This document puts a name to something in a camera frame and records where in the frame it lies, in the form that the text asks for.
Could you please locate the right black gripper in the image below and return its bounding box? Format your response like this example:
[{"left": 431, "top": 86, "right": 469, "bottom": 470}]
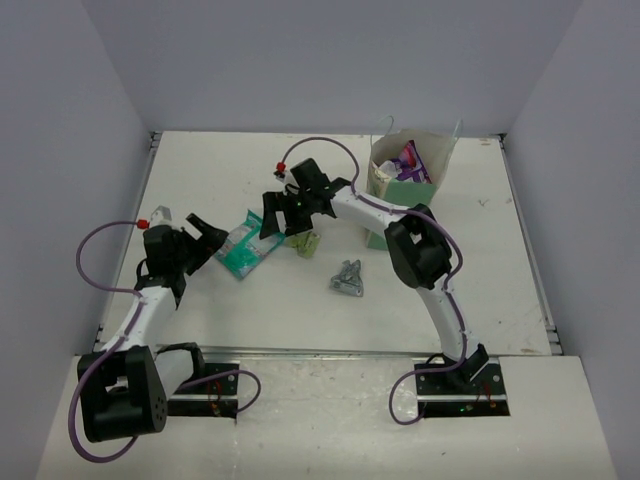
[{"left": 258, "top": 189, "right": 314, "bottom": 239}]

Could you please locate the purple snack packet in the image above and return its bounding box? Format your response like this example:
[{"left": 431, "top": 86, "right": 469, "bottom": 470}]
[{"left": 378, "top": 140, "right": 432, "bottom": 184}]

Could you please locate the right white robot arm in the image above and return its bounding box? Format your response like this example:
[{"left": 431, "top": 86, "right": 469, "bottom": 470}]
[{"left": 259, "top": 158, "right": 489, "bottom": 393}]

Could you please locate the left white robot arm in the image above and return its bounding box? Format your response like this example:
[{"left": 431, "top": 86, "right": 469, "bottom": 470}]
[{"left": 77, "top": 208, "right": 228, "bottom": 443}]

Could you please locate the green paper bag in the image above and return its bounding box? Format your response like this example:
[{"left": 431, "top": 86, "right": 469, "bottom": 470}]
[{"left": 364, "top": 115, "right": 464, "bottom": 251}]

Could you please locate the teal snack packet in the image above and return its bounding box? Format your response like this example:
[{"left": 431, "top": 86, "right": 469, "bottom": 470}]
[{"left": 214, "top": 210, "right": 284, "bottom": 280}]

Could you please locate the small green wrapper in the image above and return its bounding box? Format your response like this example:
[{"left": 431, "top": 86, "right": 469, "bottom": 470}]
[{"left": 287, "top": 231, "right": 321, "bottom": 259}]

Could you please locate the silver foil wrapper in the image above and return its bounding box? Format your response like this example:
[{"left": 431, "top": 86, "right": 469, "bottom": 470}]
[{"left": 329, "top": 259, "right": 364, "bottom": 297}]

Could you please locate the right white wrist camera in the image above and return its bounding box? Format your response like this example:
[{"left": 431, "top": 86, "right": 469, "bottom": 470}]
[{"left": 273, "top": 162, "right": 288, "bottom": 184}]

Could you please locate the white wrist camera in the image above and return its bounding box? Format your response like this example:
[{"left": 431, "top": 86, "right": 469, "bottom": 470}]
[
  {"left": 273, "top": 162, "right": 288, "bottom": 184},
  {"left": 149, "top": 205, "right": 173, "bottom": 228}
]

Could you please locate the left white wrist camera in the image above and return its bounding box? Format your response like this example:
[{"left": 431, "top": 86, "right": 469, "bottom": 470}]
[{"left": 149, "top": 205, "right": 173, "bottom": 228}]

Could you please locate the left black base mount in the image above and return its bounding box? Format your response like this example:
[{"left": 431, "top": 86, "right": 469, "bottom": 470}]
[{"left": 168, "top": 363, "right": 239, "bottom": 419}]

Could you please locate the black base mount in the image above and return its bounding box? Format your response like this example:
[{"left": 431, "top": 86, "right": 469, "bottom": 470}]
[
  {"left": 168, "top": 363, "right": 239, "bottom": 419},
  {"left": 415, "top": 357, "right": 510, "bottom": 419}
]

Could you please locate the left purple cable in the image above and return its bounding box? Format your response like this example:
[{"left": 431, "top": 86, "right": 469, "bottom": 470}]
[{"left": 68, "top": 219, "right": 151, "bottom": 462}]

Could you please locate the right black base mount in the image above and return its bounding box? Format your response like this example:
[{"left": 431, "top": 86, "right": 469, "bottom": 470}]
[{"left": 415, "top": 357, "right": 510, "bottom": 419}]

